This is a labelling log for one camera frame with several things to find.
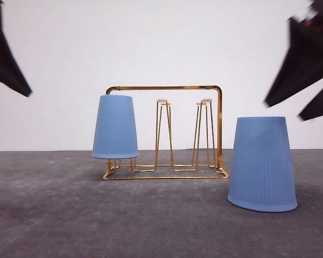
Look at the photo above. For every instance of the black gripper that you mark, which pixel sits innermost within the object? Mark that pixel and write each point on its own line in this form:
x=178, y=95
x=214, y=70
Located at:
x=302, y=65

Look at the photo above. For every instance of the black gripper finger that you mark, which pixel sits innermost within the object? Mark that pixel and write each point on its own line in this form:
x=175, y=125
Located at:
x=314, y=108

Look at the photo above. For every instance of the black gripper finger at image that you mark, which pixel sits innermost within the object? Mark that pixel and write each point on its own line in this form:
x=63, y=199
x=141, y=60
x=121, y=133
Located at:
x=11, y=74

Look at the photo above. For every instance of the blue ribbed cup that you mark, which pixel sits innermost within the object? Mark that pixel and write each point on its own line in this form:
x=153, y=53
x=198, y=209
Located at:
x=115, y=130
x=261, y=175

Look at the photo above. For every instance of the gold wire cup rack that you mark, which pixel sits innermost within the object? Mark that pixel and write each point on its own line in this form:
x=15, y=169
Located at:
x=179, y=133

